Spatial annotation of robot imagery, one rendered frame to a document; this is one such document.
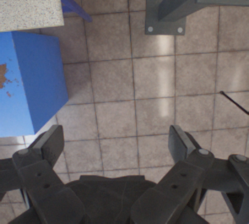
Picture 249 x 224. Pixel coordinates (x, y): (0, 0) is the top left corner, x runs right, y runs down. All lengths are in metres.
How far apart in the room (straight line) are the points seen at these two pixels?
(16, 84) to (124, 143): 1.02
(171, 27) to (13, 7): 1.04
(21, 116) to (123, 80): 0.78
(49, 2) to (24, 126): 0.59
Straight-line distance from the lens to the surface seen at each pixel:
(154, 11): 1.43
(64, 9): 1.03
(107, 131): 1.57
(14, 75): 0.95
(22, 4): 0.75
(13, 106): 1.00
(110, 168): 1.78
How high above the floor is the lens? 1.41
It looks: 74 degrees down
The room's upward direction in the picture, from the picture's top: 177 degrees clockwise
